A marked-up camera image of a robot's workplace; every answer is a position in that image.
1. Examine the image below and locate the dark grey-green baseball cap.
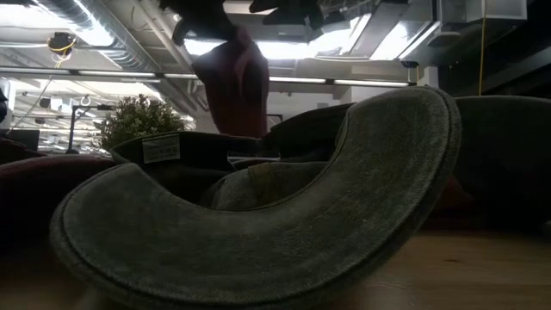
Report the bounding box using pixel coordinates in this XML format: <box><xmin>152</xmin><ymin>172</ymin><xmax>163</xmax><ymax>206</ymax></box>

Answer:
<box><xmin>454</xmin><ymin>95</ymin><xmax>551</xmax><ymax>236</ymax></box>

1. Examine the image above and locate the maroon baseball cap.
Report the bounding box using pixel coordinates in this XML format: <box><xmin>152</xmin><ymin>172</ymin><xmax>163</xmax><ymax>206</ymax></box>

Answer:
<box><xmin>0</xmin><ymin>137</ymin><xmax>115</xmax><ymax>246</ymax></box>
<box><xmin>436</xmin><ymin>178</ymin><xmax>474</xmax><ymax>213</ymax></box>
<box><xmin>191</xmin><ymin>25</ymin><xmax>271</xmax><ymax>140</ymax></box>

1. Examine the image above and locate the black metal stand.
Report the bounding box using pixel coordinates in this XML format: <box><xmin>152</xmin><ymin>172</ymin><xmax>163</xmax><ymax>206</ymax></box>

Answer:
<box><xmin>64</xmin><ymin>104</ymin><xmax>114</xmax><ymax>155</ymax></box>

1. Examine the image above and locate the black computer monitor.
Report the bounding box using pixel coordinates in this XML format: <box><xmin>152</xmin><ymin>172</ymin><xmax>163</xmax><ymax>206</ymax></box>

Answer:
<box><xmin>6</xmin><ymin>128</ymin><xmax>40</xmax><ymax>151</ymax></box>

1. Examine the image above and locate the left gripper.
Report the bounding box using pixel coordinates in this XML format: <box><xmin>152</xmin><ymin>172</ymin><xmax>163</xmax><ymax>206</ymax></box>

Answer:
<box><xmin>159</xmin><ymin>0</ymin><xmax>242</xmax><ymax>42</ymax></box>

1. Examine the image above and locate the black yellow cord reel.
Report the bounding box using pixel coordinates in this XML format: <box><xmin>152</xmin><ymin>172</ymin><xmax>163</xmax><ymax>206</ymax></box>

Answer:
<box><xmin>46</xmin><ymin>31</ymin><xmax>79</xmax><ymax>58</ymax></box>

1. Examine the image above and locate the green potted plant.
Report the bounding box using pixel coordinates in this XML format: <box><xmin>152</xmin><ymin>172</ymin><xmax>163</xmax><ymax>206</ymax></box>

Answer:
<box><xmin>96</xmin><ymin>93</ymin><xmax>190</xmax><ymax>152</ymax></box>

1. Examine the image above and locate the long ceiling light bar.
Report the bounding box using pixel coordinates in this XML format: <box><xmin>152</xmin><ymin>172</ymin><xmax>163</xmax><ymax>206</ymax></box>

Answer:
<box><xmin>0</xmin><ymin>66</ymin><xmax>418</xmax><ymax>89</ymax></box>

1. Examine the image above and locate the light grey baseball cap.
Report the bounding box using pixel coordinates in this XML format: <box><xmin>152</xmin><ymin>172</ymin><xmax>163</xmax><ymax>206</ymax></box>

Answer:
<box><xmin>49</xmin><ymin>84</ymin><xmax>464</xmax><ymax>310</ymax></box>

